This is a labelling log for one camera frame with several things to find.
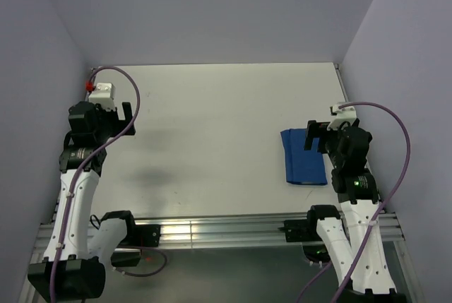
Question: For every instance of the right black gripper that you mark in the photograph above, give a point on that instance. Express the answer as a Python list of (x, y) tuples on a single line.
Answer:
[(321, 137)]

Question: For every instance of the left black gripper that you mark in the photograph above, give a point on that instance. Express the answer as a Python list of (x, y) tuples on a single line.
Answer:
[(118, 121)]

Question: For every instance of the blue surgical drape cloth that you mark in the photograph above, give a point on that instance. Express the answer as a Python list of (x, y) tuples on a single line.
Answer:
[(302, 167)]

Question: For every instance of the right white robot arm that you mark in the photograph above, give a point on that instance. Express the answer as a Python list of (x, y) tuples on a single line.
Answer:
[(351, 232)]

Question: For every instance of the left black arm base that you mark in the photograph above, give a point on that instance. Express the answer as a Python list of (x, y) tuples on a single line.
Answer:
[(143, 235)]

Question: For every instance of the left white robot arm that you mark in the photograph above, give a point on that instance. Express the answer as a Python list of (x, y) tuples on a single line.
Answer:
[(74, 265)]

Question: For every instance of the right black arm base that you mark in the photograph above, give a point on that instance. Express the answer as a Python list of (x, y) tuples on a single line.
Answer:
[(298, 231)]

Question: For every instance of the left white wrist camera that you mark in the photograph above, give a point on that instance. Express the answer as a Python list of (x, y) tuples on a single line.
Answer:
[(103, 95)]

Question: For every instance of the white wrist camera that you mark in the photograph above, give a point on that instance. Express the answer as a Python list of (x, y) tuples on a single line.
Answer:
[(342, 114), (103, 95)]

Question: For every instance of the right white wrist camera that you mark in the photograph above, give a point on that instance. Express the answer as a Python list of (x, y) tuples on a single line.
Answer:
[(342, 114)]

